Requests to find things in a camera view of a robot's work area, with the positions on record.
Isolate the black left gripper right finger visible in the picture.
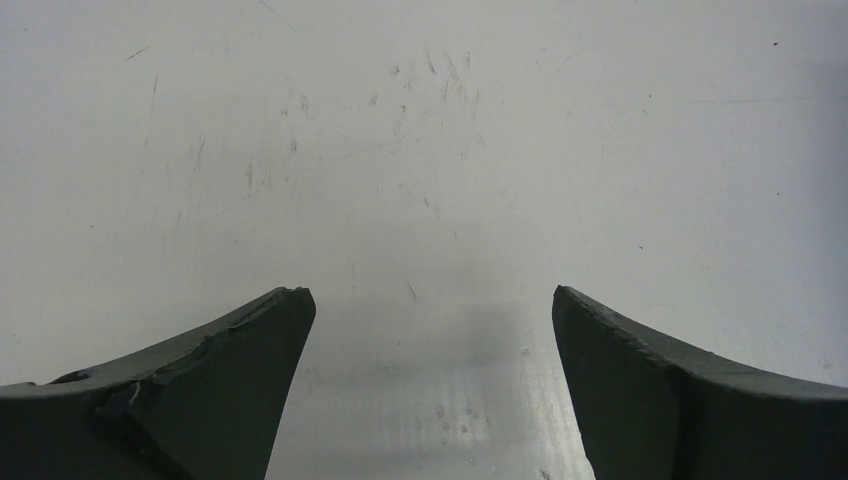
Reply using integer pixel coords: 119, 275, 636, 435
552, 286, 847, 479

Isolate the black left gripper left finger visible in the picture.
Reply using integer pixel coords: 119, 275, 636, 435
1, 288, 316, 479

